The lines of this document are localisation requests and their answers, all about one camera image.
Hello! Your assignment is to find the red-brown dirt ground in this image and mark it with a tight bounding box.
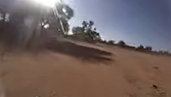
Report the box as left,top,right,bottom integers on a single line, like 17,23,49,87
0,24,171,97

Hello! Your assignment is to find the distant row of trees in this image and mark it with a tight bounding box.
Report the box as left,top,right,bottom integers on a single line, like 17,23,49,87
99,36,171,57

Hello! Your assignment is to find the large dark tree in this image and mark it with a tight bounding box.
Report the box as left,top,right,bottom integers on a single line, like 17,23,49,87
0,0,77,50

